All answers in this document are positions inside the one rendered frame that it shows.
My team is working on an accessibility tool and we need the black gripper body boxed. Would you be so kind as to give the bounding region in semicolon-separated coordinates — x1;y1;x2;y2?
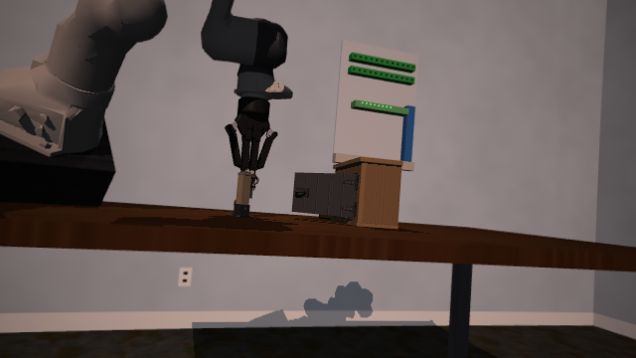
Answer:
235;96;270;139

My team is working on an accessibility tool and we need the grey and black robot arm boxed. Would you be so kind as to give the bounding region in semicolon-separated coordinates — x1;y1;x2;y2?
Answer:
0;0;293;157

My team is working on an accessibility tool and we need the brown wooden cabinet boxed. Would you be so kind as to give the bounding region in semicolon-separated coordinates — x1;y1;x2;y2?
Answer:
292;157;403;229

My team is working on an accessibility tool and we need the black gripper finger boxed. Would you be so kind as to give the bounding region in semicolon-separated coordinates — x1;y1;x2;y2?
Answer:
225;121;252;172
248;123;278;174

